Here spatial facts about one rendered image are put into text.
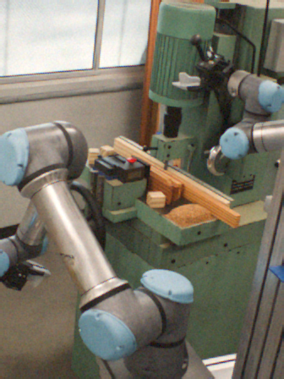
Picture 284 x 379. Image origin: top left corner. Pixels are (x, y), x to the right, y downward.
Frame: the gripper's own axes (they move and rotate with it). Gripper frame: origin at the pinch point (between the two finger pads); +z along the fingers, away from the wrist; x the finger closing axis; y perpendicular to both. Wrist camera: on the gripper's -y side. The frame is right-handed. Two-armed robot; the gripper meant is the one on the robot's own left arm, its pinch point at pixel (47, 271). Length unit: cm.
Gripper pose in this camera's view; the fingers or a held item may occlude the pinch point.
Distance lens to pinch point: 202.6
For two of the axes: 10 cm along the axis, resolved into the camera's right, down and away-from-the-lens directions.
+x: 6.0, 4.1, -6.9
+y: -5.1, 8.6, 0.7
